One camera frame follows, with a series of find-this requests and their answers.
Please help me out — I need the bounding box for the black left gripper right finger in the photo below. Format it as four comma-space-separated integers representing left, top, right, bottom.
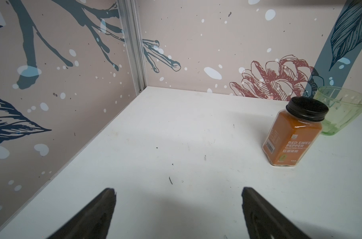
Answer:
242, 187, 310, 239

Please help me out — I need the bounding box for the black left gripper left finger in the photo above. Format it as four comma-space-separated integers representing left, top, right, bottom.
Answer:
49, 188, 116, 239

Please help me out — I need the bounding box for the orange spice jar black lid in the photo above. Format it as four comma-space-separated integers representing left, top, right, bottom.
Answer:
262, 97, 329, 167

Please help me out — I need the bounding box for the green glass cup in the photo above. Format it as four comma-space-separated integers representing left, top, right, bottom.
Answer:
314, 86, 362, 136

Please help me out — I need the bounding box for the aluminium frame post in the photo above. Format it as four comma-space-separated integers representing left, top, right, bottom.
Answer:
117, 0, 147, 95

